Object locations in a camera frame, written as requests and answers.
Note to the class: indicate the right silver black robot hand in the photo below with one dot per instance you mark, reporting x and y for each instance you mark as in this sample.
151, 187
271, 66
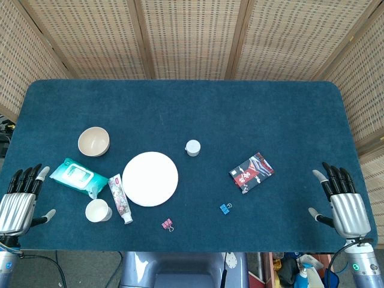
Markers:
349, 210

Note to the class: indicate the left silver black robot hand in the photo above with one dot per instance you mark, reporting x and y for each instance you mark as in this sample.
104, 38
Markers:
16, 207

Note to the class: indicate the beige bowl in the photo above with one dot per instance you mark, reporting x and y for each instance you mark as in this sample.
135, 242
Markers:
93, 141

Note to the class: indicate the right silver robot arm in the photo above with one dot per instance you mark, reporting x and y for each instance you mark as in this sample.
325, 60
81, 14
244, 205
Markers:
363, 267

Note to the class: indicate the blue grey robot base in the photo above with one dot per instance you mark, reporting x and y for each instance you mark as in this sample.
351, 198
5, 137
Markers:
180, 270

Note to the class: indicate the white paper cup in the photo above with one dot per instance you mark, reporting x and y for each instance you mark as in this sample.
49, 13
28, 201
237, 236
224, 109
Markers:
97, 210

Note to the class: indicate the woven bamboo screen panel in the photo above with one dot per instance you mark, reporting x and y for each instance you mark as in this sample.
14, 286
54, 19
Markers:
18, 60
192, 39
375, 180
90, 39
360, 90
300, 39

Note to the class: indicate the green wet wipes pack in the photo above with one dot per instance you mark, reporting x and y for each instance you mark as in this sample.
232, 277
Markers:
78, 177

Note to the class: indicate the black equipment with yellow mark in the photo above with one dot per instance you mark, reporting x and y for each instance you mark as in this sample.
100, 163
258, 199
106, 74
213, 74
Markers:
4, 132

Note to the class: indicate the blue spray bottle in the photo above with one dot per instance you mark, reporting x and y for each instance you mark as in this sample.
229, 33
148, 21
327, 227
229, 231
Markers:
300, 282

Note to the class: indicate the red storage crate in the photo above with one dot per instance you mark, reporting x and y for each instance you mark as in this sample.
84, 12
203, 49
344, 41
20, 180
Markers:
266, 270

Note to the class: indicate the floral toothpaste tube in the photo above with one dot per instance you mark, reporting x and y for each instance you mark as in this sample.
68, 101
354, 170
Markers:
119, 195

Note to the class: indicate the dark box with red label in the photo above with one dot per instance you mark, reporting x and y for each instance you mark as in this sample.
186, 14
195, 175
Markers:
250, 174

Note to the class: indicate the blue binder clip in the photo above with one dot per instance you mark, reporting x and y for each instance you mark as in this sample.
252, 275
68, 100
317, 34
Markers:
224, 208

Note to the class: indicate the white round plate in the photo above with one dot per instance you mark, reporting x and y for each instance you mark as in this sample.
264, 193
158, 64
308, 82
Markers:
150, 179

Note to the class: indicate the pink binder clip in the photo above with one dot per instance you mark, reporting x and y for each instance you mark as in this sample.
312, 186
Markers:
166, 223

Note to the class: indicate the small white jar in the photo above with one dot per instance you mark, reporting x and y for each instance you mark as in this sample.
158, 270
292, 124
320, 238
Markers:
193, 147

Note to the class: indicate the dark blue table cloth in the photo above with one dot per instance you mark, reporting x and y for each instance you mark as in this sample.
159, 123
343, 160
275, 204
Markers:
210, 114

